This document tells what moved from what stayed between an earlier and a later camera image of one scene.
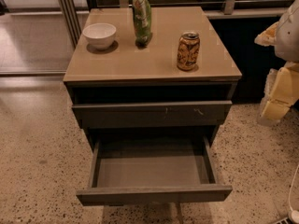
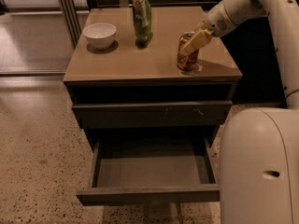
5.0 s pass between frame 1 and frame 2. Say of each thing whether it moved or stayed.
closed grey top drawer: stayed
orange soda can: stayed
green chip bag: stayed
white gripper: moved
